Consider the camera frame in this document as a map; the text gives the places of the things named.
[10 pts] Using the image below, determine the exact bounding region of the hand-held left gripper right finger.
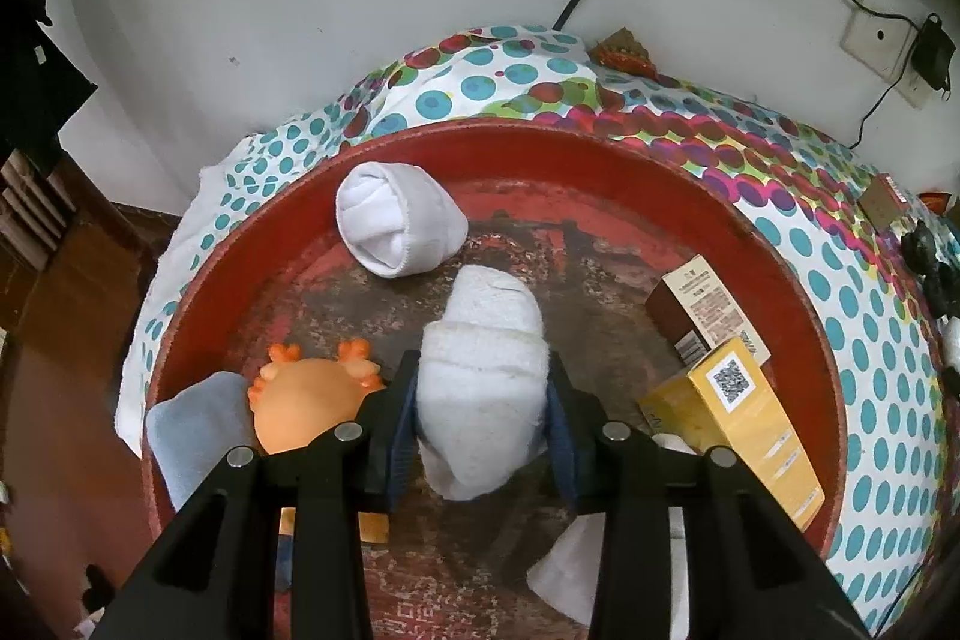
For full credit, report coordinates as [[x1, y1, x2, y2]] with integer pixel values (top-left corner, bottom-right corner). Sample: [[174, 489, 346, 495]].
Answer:
[[546, 351, 875, 640]]

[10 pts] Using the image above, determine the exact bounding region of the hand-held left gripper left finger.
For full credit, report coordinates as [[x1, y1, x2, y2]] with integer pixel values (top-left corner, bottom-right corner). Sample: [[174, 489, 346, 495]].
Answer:
[[90, 349, 421, 640]]

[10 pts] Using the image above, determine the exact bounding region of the orange axolotl toy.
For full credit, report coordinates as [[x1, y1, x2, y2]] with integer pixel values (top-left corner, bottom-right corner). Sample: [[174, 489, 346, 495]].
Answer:
[[247, 340, 391, 545]]

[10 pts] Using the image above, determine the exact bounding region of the fluffy white sock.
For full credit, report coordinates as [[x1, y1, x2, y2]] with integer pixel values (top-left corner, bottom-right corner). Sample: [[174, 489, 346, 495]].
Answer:
[[415, 265, 552, 502]]

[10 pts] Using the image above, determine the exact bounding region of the red round tray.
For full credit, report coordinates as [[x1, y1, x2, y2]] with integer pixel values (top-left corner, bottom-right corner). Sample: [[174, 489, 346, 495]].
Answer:
[[139, 119, 848, 640]]

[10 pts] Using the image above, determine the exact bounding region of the flat white cloth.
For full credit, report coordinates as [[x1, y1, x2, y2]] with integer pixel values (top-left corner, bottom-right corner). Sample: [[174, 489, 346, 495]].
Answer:
[[525, 431, 700, 640]]

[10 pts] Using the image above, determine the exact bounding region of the yellow box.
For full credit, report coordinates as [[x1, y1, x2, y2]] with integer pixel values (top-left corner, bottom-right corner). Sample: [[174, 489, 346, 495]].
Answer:
[[637, 338, 826, 532]]

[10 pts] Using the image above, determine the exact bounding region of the brown and white box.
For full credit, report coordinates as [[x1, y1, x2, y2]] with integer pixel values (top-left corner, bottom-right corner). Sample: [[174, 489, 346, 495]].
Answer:
[[645, 254, 773, 367]]

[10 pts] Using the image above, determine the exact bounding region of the blue rolled sock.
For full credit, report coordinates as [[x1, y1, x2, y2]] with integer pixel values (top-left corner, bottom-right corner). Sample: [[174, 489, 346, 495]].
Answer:
[[145, 371, 260, 513]]

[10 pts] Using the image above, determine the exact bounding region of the smooth white rolled sock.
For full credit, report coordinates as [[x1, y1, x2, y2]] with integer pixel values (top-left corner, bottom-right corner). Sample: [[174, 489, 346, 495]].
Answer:
[[335, 160, 470, 279]]

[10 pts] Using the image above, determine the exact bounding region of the polka dot tablecloth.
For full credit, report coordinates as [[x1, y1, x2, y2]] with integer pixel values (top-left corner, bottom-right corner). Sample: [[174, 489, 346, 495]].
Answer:
[[112, 21, 950, 637]]

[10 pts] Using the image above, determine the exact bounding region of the small black object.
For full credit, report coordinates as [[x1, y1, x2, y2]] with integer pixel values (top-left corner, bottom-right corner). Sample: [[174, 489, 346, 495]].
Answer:
[[82, 563, 115, 611]]

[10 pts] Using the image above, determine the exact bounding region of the small brown box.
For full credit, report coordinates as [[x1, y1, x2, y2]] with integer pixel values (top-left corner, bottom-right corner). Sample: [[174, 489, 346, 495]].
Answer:
[[859, 179, 910, 227]]

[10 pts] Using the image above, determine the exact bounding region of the brown snack packet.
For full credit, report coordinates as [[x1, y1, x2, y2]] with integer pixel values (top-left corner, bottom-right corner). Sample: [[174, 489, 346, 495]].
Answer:
[[592, 27, 657, 73]]

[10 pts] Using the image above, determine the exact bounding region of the black knobby object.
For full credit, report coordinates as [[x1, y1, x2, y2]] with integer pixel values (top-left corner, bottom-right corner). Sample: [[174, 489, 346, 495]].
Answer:
[[900, 220, 960, 319]]

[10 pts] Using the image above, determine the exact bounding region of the black furniture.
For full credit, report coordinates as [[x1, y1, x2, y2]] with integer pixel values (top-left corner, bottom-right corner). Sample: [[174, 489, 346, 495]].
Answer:
[[0, 0, 98, 176]]

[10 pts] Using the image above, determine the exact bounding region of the black power adapter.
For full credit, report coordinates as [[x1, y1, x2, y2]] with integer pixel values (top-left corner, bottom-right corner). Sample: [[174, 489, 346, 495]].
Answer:
[[909, 14, 957, 94]]

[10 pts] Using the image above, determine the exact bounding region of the wooden carved rail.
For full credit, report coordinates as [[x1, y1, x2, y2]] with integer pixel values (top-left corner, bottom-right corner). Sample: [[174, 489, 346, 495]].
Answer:
[[0, 152, 80, 255]]

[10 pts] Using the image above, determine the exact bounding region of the white wall socket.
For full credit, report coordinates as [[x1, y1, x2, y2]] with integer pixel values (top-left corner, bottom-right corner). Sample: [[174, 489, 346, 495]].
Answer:
[[840, 0, 946, 109]]

